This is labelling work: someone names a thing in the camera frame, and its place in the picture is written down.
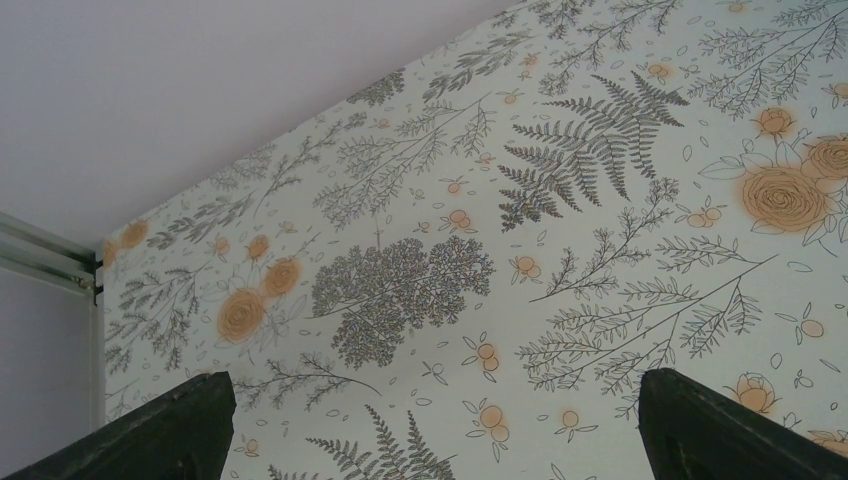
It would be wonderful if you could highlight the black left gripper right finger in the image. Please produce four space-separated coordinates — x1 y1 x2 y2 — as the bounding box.
638 368 847 479

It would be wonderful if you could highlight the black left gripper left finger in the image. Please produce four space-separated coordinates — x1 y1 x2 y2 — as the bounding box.
7 371 236 479

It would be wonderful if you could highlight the floral table mat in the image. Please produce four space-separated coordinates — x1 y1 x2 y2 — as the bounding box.
104 1 847 479

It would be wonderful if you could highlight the aluminium rail frame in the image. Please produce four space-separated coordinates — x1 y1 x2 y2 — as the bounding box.
1 213 105 430

